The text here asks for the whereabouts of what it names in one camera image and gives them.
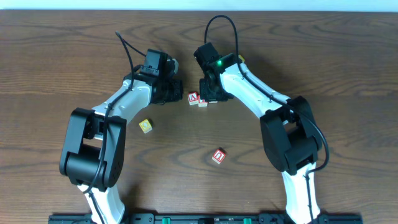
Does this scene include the red letter U block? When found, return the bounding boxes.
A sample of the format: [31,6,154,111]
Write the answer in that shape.
[212,149,226,164]

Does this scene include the white patterned wooden block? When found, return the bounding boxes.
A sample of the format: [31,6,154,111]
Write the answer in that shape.
[173,58,178,74]

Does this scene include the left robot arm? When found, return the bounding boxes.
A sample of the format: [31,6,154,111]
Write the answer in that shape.
[49,75,183,223]

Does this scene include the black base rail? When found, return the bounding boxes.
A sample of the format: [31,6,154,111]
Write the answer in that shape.
[47,212,364,224]

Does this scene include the red letter A block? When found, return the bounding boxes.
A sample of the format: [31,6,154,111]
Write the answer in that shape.
[187,91,199,106]

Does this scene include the red letter I block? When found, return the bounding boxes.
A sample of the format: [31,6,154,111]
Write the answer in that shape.
[198,96,208,107]

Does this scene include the yellow block near centre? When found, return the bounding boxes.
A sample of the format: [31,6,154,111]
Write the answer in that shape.
[139,119,153,134]

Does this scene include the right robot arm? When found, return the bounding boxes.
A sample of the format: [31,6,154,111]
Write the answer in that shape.
[194,51,328,223]

